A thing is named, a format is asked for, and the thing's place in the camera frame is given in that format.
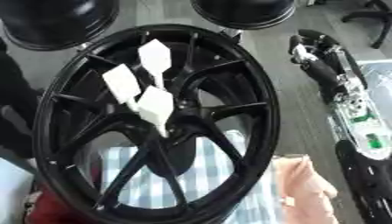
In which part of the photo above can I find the pink cloth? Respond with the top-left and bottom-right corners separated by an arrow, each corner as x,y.
270,155 -> 342,224

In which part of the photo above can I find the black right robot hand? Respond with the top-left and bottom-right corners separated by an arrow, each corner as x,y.
286,28 -> 369,103

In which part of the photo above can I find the black spoked wheel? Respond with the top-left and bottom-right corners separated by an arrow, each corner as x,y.
31,24 -> 282,224

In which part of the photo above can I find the red object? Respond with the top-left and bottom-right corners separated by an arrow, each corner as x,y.
21,185 -> 98,224

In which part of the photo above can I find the black office chair base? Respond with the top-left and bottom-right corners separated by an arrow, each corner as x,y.
339,0 -> 392,50

